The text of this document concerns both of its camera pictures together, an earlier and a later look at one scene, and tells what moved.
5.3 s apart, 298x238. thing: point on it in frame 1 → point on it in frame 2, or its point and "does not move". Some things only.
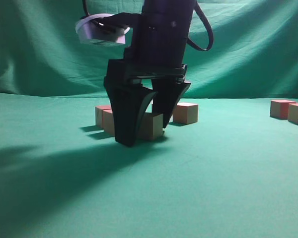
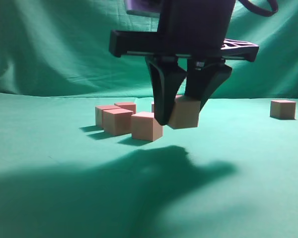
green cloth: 238,172 does not move
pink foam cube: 99,111 does not move
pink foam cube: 151,126 does not move
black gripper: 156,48 → 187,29
